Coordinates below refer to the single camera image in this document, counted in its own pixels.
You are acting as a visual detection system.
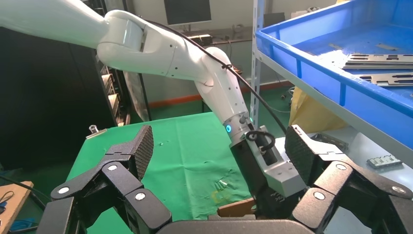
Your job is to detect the dark computer monitor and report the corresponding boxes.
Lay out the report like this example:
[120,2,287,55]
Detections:
[163,0,213,26]

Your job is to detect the black desktop electronics box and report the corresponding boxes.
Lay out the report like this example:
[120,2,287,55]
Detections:
[188,34,214,46]

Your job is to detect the folded grey metal bracket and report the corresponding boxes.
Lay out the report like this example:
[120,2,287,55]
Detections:
[312,133,350,152]

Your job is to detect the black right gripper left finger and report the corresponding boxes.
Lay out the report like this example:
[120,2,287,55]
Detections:
[51,125,172,234]

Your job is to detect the silver metal IO shield plate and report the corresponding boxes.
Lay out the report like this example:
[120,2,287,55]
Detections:
[358,72,413,88]
[342,61,413,70]
[346,53,413,64]

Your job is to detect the dark wall desk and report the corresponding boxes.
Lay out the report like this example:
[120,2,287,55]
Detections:
[179,27,253,46]

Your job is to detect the yellow woven bag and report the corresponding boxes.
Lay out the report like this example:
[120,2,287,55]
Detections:
[288,86,348,134]

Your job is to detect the blue plastic tray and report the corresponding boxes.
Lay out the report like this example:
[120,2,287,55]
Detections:
[256,0,413,150]

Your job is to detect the black server rack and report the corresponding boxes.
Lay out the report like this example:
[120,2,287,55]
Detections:
[0,27,131,169]

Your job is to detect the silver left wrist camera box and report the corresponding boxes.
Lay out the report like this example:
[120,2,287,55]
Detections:
[249,125,308,198]

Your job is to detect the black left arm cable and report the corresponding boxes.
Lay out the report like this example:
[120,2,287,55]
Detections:
[145,19,288,153]

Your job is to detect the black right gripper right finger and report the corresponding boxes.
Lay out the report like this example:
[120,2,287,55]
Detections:
[284,125,413,232]

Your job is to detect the white metal shelf board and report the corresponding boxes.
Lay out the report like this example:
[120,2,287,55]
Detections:
[256,50,413,170]

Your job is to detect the small wooden side table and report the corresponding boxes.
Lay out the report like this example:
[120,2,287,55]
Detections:
[0,180,35,234]

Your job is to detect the small slotted metal connector shield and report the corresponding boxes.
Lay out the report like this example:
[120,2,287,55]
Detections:
[366,154,404,170]

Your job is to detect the white slotted steel shelf post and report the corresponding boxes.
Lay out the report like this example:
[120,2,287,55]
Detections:
[251,0,264,130]

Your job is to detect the silver binder clip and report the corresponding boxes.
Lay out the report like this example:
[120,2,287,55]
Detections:
[85,125,108,140]

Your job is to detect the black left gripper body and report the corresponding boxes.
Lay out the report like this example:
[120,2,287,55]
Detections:
[229,140,293,220]

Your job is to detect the green table cloth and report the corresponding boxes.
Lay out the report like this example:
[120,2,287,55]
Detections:
[66,111,259,234]

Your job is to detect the shallow brown cardboard box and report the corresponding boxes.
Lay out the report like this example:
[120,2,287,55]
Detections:
[217,197,258,217]

